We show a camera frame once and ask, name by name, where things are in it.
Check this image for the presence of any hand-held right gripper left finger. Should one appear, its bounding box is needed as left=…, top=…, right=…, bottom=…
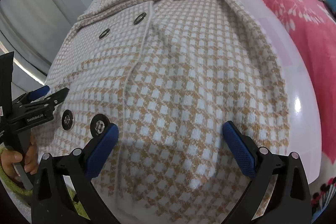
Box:
left=31, top=123, right=120, bottom=224

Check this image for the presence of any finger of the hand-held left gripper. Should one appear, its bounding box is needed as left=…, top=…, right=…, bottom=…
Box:
left=25, top=85, right=51, bottom=103
left=42, top=88, right=70, bottom=110

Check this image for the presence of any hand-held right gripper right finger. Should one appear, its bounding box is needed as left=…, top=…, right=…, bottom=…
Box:
left=222, top=121, right=313, bottom=224

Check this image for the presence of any beige white checked knit jacket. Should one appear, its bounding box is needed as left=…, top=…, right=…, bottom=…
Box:
left=31, top=0, right=290, bottom=224

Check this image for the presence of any person's left hand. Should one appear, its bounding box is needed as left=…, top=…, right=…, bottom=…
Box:
left=0, top=135, right=38, bottom=178

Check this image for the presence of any white curtain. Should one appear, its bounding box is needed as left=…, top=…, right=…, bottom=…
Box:
left=0, top=0, right=105, bottom=83

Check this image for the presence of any glossy pink printed board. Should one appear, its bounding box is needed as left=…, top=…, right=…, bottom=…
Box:
left=5, top=0, right=322, bottom=224

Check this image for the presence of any pink floral blanket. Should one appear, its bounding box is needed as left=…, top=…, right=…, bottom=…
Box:
left=219, top=0, right=336, bottom=214

